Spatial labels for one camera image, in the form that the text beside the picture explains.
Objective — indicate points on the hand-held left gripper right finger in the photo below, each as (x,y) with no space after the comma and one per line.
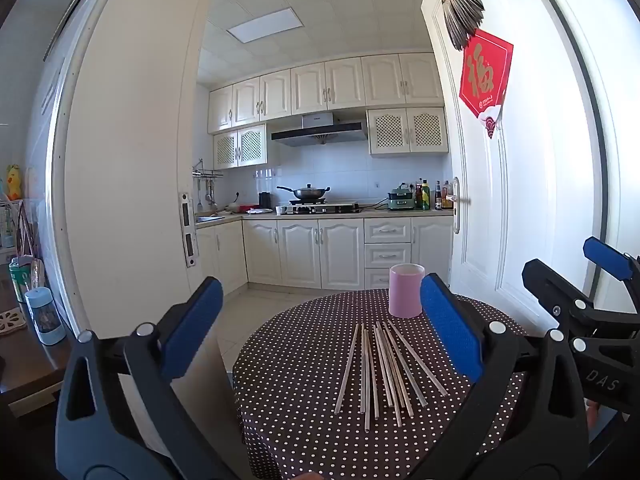
(452,330)

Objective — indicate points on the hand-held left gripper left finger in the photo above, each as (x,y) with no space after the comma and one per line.
(192,330)

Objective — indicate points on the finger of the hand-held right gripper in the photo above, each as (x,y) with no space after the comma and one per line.
(550,285)
(607,257)

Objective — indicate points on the pink cup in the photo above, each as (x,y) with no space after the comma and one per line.
(405,295)

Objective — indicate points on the bunch of wooden chopsticks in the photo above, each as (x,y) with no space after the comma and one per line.
(387,375)

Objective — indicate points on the person's right hand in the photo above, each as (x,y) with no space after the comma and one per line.
(593,415)

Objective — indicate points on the white hinged door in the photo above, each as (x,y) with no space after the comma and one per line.
(540,185)

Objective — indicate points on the metal door lock plate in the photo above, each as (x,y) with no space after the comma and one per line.
(189,230)

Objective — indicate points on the brown polka dot tablecloth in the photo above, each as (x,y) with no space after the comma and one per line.
(300,360)

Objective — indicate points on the kitchen sink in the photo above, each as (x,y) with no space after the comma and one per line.
(209,218)

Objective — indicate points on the cream lower kitchen cabinets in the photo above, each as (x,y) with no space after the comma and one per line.
(300,255)

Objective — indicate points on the cream kitchen cabinets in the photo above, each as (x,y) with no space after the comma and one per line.
(325,85)
(300,255)

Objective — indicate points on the dark sauce bottle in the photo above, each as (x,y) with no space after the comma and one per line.
(438,197)

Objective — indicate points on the red tray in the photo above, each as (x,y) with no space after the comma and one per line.
(248,207)

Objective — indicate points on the green bottle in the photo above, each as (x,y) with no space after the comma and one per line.
(425,197)

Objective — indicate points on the green countertop appliance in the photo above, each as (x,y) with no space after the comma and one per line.
(401,199)

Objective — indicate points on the black kettle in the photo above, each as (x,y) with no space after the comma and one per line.
(265,201)

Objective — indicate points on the blue lidded jar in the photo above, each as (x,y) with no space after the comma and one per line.
(45,317)

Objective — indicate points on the dark wooden side table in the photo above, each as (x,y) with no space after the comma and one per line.
(25,365)

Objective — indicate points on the gas stove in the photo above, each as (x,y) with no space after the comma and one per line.
(320,207)

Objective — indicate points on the steel wok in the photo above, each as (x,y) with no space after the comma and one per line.
(307,193)

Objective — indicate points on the green can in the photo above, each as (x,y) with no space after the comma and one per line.
(20,282)

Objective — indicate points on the white sliding door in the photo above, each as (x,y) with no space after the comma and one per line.
(125,160)

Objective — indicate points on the small lattice door cabinet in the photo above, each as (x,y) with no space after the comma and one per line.
(240,147)

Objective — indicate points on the wide lattice door cabinet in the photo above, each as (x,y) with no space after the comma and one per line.
(407,130)

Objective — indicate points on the red paper door decoration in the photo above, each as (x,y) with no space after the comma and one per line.
(485,75)

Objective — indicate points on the yellow duck toy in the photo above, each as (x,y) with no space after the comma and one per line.
(13,185)

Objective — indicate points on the range hood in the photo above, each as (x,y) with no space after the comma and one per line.
(320,132)

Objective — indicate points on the cream upper kitchen cabinets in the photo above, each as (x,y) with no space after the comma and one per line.
(325,85)

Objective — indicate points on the grey feather fan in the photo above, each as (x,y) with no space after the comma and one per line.
(462,10)

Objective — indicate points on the ceiling light panel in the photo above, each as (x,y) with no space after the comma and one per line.
(265,25)

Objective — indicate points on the wall utensil rack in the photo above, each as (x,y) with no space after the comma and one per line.
(207,172)

